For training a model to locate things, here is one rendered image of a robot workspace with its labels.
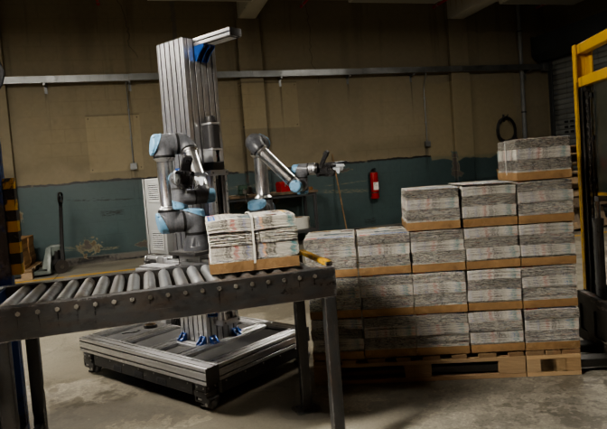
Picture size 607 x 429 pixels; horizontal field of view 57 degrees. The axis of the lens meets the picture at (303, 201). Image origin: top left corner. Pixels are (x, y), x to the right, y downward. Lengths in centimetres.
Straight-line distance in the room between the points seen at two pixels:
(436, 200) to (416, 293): 52
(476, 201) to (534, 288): 56
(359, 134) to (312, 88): 118
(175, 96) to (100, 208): 624
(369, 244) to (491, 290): 70
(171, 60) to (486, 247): 209
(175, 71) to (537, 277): 234
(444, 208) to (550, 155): 62
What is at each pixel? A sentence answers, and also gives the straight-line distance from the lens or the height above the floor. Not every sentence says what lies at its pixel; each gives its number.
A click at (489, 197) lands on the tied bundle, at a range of 317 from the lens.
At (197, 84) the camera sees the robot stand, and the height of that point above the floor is 176.
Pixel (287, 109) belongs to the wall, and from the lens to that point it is 991.
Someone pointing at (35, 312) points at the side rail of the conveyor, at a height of 77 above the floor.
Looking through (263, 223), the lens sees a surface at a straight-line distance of 235.
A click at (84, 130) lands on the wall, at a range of 960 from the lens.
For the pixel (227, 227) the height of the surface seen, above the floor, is 100.
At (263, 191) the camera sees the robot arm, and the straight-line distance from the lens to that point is 357.
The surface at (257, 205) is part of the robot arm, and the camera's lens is 343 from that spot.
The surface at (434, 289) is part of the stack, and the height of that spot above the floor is 51.
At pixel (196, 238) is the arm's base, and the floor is 88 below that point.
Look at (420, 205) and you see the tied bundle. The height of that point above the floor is 97.
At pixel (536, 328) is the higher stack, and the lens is 335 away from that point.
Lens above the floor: 120
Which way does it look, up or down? 3 degrees down
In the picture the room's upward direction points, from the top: 4 degrees counter-clockwise
